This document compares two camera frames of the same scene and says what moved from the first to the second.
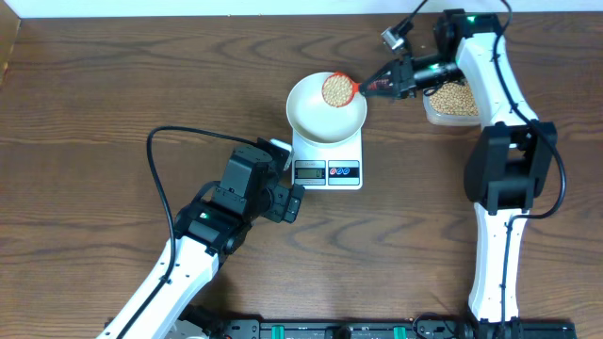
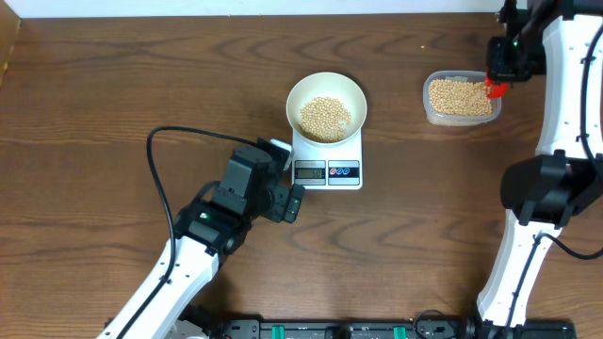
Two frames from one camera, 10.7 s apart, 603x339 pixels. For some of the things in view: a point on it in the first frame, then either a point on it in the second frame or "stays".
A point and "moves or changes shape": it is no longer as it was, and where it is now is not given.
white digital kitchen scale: [328, 166] stays
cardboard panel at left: [9, 24] stays
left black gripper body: [270, 203] stays
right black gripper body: [404, 71] to [518, 58]
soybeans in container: [454, 98] stays
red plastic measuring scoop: [338, 89] moves or changes shape
